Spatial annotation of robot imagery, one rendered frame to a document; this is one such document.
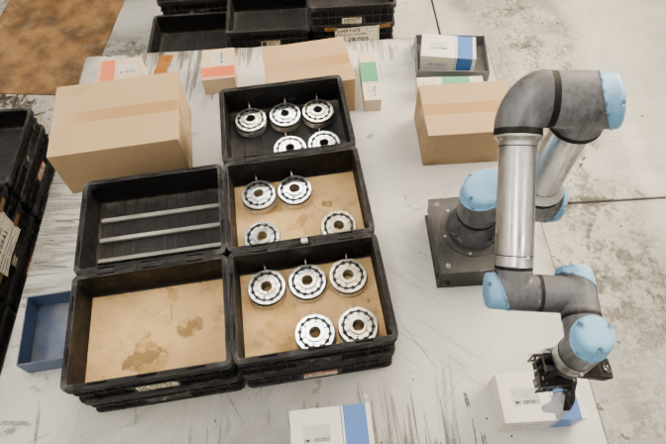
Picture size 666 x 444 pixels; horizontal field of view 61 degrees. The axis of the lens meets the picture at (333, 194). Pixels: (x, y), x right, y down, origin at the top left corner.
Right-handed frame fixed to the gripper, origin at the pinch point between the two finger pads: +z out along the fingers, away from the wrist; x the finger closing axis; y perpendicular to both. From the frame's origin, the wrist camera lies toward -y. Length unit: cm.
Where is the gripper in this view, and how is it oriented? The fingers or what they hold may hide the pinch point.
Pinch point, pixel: (551, 385)
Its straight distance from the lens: 148.1
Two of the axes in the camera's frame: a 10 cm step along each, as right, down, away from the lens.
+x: 0.6, 8.3, -5.5
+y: -10.0, 0.6, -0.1
